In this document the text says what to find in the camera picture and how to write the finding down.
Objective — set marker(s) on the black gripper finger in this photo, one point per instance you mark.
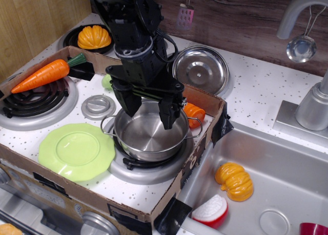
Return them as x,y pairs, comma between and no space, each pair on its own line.
129,102
169,109

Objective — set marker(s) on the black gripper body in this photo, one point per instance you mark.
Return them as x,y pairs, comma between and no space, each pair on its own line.
148,75

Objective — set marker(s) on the green toy broccoli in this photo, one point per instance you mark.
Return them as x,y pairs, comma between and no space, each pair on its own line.
106,82

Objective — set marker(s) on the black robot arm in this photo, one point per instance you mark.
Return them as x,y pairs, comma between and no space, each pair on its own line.
140,45

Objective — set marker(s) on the stainless steel pot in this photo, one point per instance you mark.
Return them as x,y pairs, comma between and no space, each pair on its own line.
143,136

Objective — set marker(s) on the orange toy carrot piece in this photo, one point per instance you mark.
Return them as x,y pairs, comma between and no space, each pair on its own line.
195,112

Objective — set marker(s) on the silver stove knob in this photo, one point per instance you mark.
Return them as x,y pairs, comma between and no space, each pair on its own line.
97,107

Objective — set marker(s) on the stainless steel bowl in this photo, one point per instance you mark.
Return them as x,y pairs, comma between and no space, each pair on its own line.
203,68

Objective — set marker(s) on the black front right burner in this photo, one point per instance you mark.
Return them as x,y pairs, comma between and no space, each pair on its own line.
135,171

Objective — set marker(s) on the black burner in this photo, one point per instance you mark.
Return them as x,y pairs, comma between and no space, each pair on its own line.
39,108
135,171
71,39

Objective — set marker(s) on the orange toy pumpkin on burner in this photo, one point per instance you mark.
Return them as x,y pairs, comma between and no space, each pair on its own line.
95,37

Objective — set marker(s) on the hanging metal grater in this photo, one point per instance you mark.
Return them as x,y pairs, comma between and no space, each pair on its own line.
185,16

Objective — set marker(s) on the green plastic plate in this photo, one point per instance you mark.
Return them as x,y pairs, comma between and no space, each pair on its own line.
78,152

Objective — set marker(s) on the black rear left burner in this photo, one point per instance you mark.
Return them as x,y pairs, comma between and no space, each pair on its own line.
71,39

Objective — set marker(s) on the black front left burner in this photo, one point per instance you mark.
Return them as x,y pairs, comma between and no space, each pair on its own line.
39,108

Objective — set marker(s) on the orange toy pumpkin in sink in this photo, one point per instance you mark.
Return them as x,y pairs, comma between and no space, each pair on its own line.
235,181

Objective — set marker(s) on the red white toy radish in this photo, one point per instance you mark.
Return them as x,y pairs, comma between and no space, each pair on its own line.
212,213

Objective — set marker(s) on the silver oven knob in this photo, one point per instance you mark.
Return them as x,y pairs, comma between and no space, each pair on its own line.
95,224

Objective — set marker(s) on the cardboard fence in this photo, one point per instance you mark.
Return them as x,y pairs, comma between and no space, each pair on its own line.
112,197

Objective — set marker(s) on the silver sink basin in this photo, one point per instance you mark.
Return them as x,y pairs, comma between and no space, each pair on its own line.
290,184

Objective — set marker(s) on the silver faucet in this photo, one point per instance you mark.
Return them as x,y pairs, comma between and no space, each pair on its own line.
307,120

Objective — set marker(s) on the hanging metal ladle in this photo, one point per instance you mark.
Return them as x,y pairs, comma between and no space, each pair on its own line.
303,48

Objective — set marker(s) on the yellow toy food piece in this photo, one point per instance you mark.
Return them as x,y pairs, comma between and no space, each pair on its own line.
9,229

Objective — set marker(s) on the red cup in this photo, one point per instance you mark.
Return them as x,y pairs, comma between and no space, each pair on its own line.
312,229

